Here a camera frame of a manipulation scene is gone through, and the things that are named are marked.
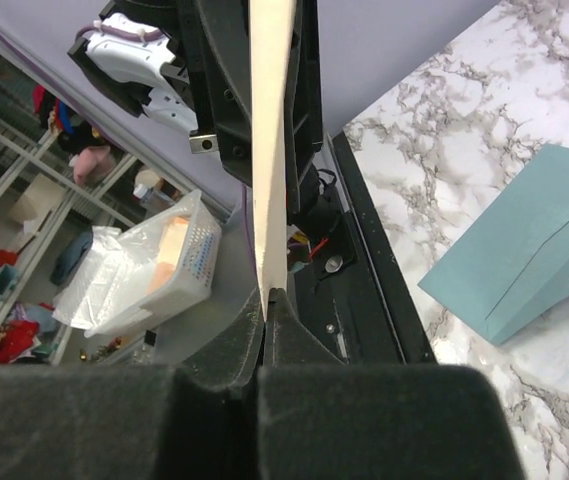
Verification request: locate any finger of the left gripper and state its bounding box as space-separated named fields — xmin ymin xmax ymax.
xmin=284 ymin=1 xmax=323 ymax=215
xmin=176 ymin=1 xmax=252 ymax=186

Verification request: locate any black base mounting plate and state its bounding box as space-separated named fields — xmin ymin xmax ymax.
xmin=292 ymin=133 xmax=436 ymax=364

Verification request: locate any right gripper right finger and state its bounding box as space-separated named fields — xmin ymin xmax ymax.
xmin=257 ymin=289 xmax=524 ymax=479

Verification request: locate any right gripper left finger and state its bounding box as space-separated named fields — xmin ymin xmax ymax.
xmin=0 ymin=294 xmax=263 ymax=479

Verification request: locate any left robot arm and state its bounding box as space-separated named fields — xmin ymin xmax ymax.
xmin=68 ymin=1 xmax=323 ymax=216

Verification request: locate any white plastic basket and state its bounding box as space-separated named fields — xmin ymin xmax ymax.
xmin=53 ymin=190 xmax=222 ymax=338

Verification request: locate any blue-grey envelope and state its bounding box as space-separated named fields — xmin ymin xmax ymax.
xmin=419 ymin=144 xmax=569 ymax=345

